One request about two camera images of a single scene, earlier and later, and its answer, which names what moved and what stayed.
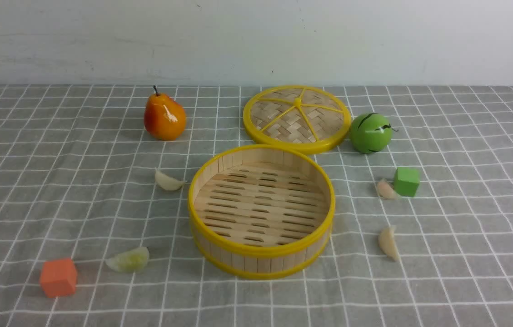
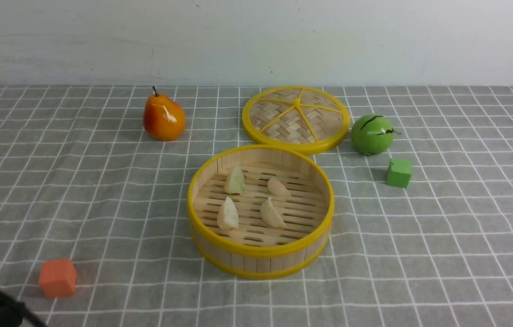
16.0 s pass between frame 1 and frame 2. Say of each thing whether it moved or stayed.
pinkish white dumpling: moved
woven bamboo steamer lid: stayed
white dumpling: moved
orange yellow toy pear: stayed
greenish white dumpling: moved
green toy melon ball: stayed
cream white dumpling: moved
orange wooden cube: stayed
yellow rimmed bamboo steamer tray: stayed
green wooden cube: moved
